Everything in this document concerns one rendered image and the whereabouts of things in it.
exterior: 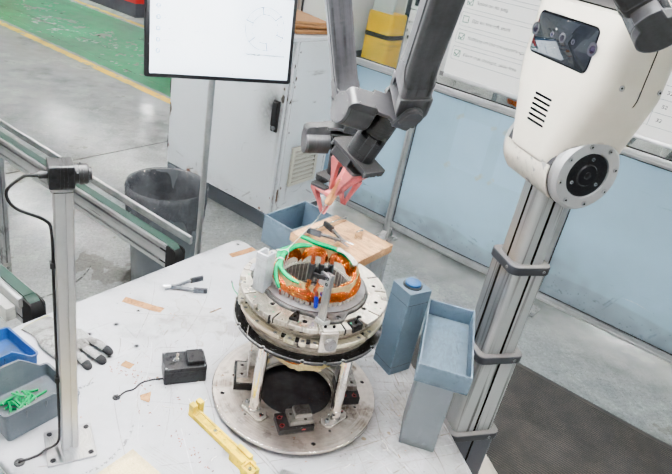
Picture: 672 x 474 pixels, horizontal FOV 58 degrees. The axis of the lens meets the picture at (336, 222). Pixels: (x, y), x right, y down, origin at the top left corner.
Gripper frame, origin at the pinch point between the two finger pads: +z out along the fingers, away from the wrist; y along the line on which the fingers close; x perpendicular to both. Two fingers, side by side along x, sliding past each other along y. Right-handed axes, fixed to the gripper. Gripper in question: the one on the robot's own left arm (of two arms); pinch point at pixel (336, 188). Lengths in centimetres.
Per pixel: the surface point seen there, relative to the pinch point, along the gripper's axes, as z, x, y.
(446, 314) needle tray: 17.6, 28.3, 27.8
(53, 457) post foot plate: 62, -43, 5
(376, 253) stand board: 23.5, 31.7, 3.7
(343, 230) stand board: 27.7, 33.3, -8.3
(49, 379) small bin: 69, -34, -15
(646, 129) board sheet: -13, 222, 2
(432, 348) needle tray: 18.5, 16.3, 32.7
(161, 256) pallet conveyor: 84, 24, -52
